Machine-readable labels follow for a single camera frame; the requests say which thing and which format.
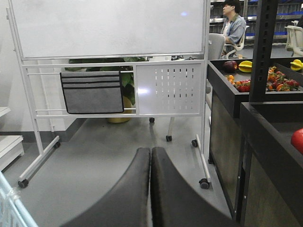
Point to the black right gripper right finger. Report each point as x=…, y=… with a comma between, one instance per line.
x=175, y=203

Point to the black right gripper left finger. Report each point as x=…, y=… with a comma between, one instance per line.
x=125, y=204

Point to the light blue plastic basket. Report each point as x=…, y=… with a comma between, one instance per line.
x=12, y=211

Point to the grey fabric pocket organizer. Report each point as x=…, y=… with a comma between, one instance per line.
x=92, y=92

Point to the white store shelving unit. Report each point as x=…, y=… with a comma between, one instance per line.
x=11, y=147

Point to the white rolling whiteboard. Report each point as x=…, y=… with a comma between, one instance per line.
x=109, y=59

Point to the seated person in denim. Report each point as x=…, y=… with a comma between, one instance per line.
x=234, y=25

